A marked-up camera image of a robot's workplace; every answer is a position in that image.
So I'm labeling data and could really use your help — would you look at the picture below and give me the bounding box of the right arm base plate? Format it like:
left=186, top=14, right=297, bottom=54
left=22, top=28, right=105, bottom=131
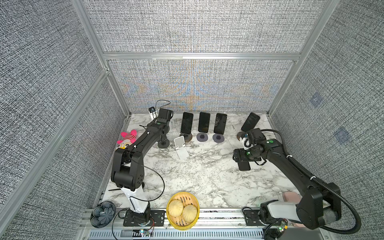
left=242, top=208, right=264, bottom=227

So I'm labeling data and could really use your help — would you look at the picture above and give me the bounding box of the left steamed bun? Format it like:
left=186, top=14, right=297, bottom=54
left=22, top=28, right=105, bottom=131
left=168, top=199, right=184, bottom=218

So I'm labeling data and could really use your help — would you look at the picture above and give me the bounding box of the aluminium front rail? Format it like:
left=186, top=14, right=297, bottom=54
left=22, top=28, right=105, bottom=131
left=74, top=207, right=337, bottom=240

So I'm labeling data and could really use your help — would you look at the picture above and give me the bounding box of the black corrugated cable conduit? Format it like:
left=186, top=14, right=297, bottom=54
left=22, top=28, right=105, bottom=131
left=260, top=128, right=362, bottom=235

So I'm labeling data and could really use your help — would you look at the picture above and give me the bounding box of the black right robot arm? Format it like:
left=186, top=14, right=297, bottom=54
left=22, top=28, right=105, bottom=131
left=233, top=129, right=345, bottom=230

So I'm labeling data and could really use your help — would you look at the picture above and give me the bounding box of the black round phone stand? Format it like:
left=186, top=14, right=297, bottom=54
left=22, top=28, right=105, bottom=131
left=158, top=139, right=170, bottom=149

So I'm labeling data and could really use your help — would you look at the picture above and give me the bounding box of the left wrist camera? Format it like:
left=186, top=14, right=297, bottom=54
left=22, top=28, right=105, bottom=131
left=149, top=107, right=158, bottom=120

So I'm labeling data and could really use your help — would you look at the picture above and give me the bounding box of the purple round phone stand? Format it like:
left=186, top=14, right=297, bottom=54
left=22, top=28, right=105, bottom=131
left=197, top=133, right=209, bottom=142

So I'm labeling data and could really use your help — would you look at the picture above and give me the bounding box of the pink phone case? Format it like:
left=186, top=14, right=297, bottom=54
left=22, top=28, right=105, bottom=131
left=283, top=192, right=301, bottom=204

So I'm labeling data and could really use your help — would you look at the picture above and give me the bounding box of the black phone far right stand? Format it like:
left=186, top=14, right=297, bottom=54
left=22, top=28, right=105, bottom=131
left=241, top=112, right=260, bottom=132

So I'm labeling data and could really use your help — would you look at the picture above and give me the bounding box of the right steamed bun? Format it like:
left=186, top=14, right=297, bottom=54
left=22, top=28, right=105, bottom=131
left=182, top=205, right=198, bottom=223

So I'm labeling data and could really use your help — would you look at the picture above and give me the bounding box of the brown right phone stand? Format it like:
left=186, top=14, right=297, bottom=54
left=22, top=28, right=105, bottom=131
left=237, top=131, right=246, bottom=142

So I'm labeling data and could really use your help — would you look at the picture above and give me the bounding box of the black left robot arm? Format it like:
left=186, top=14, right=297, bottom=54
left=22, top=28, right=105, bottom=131
left=111, top=108, right=174, bottom=214

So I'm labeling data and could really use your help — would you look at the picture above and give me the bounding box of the yellow bamboo steamer basket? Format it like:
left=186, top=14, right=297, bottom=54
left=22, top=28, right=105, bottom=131
left=166, top=192, right=200, bottom=231

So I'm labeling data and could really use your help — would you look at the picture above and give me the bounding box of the pink white plush toy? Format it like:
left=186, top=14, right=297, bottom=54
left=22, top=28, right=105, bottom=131
left=117, top=130, right=137, bottom=149

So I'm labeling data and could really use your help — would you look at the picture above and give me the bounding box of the steamed bun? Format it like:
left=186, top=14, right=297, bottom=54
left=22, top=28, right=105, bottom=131
left=168, top=199, right=184, bottom=218
left=182, top=205, right=198, bottom=223

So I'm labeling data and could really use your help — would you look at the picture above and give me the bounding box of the white folding phone stand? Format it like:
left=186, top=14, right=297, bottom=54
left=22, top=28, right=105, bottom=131
left=174, top=136, right=189, bottom=160

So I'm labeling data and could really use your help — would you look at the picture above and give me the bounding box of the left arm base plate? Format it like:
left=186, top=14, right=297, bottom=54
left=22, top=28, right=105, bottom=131
left=123, top=210, right=166, bottom=227

